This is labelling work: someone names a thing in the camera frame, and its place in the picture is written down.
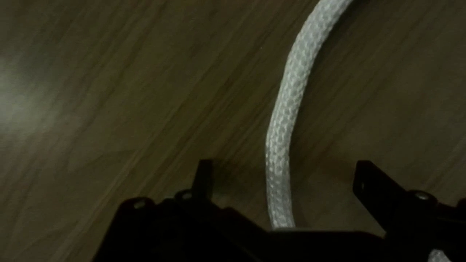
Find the thick white braided rope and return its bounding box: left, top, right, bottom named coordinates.
left=264, top=0, right=357, bottom=231

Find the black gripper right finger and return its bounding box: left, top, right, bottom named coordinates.
left=351, top=159, right=408, bottom=239

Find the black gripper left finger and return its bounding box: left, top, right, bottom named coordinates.
left=191, top=158, right=216, bottom=201

